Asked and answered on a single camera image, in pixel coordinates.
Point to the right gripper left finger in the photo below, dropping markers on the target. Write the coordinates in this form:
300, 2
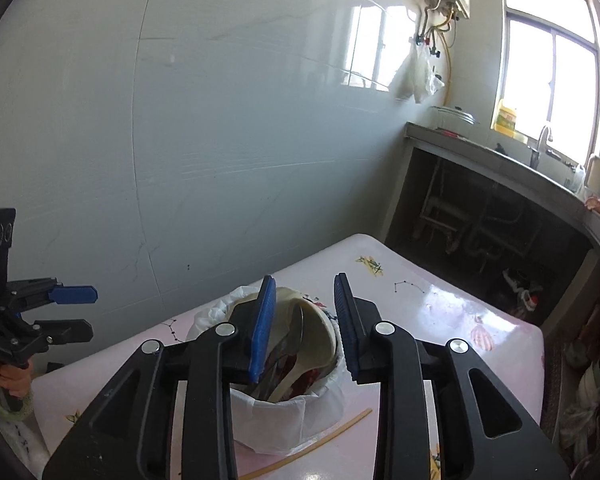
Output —
125, 432

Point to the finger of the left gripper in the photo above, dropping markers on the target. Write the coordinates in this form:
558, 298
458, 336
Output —
73, 295
64, 331

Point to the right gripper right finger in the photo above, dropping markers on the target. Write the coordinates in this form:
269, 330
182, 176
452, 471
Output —
484, 431

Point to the single bamboo chopstick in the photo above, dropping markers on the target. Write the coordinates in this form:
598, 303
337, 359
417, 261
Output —
309, 449

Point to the cream ceramic spoon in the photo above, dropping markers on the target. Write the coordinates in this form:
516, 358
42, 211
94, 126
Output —
311, 338

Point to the small steel spoon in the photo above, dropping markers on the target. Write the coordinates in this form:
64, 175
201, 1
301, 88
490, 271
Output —
279, 352

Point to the left forearm white sleeve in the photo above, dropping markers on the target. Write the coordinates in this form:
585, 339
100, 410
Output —
20, 430

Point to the person left hand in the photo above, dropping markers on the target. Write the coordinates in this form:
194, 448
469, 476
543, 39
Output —
17, 381

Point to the white plastic bag liner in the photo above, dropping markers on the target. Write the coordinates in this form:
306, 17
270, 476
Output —
281, 428

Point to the pink floral tablecloth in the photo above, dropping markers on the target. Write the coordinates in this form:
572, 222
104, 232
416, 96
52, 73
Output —
423, 304

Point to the steel utensil holder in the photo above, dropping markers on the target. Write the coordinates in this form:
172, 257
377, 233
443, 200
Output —
276, 372

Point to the sink faucet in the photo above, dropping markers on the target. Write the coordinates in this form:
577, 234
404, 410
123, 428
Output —
539, 146

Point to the yellow detergent bottle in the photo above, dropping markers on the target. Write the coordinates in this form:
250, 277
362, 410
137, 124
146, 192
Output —
505, 120

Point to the glass pot lid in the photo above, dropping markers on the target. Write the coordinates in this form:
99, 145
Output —
454, 112

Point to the hanging white plastic bag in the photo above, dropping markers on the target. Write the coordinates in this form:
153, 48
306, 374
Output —
417, 77

